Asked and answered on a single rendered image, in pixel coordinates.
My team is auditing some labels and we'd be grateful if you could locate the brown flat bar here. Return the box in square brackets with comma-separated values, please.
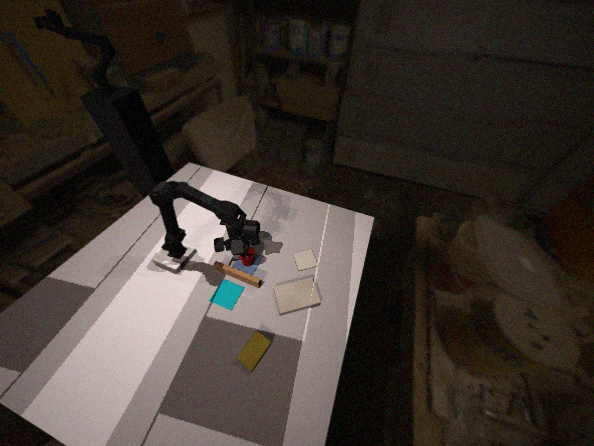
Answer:
[214, 261, 261, 288]

